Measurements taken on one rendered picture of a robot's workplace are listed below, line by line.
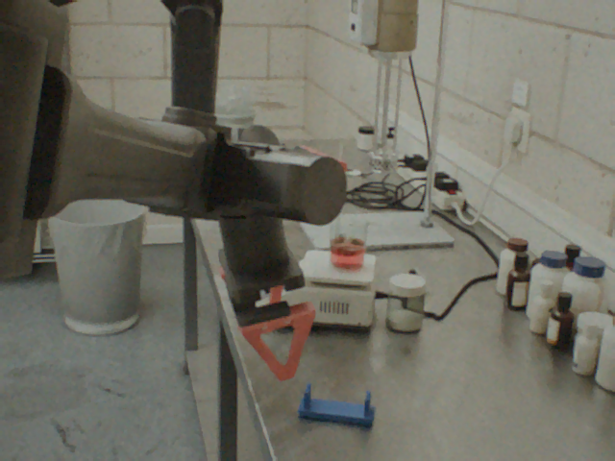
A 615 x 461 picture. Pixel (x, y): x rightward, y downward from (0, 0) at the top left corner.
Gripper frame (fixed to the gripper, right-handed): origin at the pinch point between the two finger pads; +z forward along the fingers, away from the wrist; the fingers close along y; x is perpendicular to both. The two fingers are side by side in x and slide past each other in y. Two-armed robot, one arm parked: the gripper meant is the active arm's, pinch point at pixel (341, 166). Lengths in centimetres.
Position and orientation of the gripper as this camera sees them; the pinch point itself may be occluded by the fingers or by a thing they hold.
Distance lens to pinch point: 132.8
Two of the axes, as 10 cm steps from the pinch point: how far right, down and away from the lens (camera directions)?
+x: -0.5, 9.4, 3.3
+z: 8.9, -1.1, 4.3
